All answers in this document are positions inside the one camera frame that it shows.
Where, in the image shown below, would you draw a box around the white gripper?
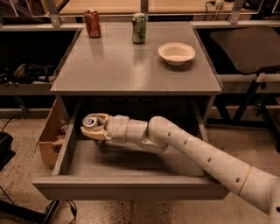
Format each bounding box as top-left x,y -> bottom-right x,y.
80,113 -> 130,143

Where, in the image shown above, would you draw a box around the silver blue redbull can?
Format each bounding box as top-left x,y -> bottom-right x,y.
80,114 -> 106,142

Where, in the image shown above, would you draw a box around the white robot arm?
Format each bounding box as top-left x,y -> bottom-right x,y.
80,113 -> 280,224

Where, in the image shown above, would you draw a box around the open grey top drawer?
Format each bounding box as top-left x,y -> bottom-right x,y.
33,101 -> 228,200

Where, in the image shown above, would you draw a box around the grey cabinet with top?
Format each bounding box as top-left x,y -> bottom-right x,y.
51,22 -> 221,135

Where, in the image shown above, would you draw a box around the orange soda can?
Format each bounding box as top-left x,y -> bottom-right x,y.
84,9 -> 102,38

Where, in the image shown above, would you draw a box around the green soda can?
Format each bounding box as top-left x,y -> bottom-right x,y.
131,12 -> 146,44

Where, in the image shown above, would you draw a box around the cardboard box on floor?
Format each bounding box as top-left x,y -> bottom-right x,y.
38,100 -> 69,166

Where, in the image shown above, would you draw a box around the black headphones on shelf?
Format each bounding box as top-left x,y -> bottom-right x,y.
0,63 -> 55,85

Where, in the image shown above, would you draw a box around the black equipment at left edge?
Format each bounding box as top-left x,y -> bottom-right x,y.
0,131 -> 16,171

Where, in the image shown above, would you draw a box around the white paper bowl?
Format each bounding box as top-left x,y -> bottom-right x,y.
157,42 -> 196,66

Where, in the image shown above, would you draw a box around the black cables on floor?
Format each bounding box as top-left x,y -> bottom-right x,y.
43,199 -> 79,224

